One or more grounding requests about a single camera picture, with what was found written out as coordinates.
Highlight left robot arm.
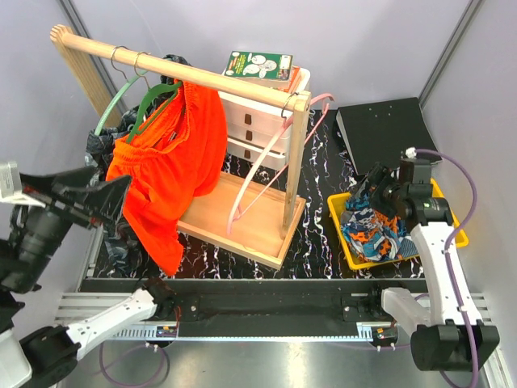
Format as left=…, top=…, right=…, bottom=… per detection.
left=1, top=162, right=174, bottom=387

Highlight patterned blue orange shorts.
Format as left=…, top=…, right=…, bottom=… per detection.
left=345, top=196, right=416, bottom=261

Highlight black marbled mat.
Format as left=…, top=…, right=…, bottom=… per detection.
left=86, top=111, right=424, bottom=282

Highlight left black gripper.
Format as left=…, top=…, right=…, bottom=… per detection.
left=2, top=162, right=135, bottom=288

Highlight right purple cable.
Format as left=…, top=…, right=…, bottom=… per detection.
left=407, top=147, right=484, bottom=388

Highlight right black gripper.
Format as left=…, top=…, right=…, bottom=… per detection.
left=349, top=162, right=406, bottom=220

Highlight pink hanger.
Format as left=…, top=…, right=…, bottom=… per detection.
left=228, top=92, right=336, bottom=235

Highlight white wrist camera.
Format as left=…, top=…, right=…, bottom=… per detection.
left=400, top=147, right=418, bottom=162
left=0, top=161, right=45, bottom=208

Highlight yellow plastic tray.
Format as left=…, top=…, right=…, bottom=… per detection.
left=326, top=176, right=469, bottom=271

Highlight green book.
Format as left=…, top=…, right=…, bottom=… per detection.
left=222, top=51, right=293, bottom=85

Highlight dark green hanger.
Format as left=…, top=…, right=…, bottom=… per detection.
left=125, top=51, right=185, bottom=145

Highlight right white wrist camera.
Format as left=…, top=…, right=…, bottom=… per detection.
left=400, top=147, right=418, bottom=162

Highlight white drawer unit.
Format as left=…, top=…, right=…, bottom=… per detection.
left=219, top=68, right=310, bottom=171

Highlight wooden clothes rack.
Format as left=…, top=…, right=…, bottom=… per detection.
left=50, top=24, right=311, bottom=268

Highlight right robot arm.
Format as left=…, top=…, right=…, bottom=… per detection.
left=366, top=158, right=500, bottom=373

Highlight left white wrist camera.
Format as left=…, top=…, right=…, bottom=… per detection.
left=0, top=161, right=45, bottom=208

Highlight orange book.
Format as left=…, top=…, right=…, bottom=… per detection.
left=283, top=66, right=301, bottom=93

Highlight light green hanger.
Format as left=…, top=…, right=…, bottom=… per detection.
left=94, top=45, right=149, bottom=136

